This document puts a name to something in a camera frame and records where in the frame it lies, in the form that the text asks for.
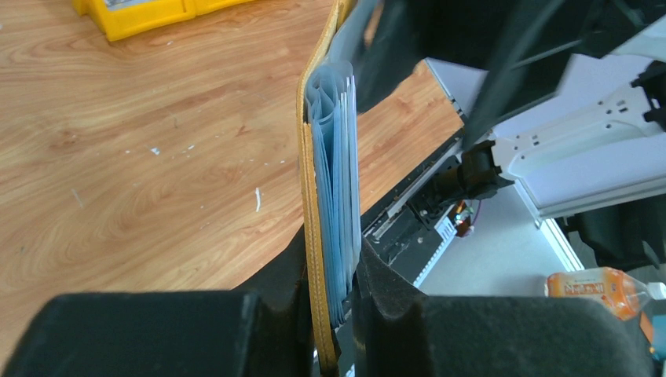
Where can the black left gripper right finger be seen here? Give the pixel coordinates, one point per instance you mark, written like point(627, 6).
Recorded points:
point(400, 331)

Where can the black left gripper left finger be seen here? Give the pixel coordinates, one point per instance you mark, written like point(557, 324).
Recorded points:
point(260, 328)

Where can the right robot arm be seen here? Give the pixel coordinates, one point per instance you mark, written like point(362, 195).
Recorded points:
point(579, 82)

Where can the orange drink bottle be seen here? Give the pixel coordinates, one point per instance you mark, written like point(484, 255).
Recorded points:
point(621, 294)

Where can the middle yellow bin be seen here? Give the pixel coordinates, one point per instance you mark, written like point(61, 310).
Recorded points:
point(208, 6)

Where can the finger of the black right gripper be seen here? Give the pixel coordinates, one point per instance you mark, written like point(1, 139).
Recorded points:
point(394, 51)

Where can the yellow leather card holder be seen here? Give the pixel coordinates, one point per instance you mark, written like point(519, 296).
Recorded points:
point(326, 119)

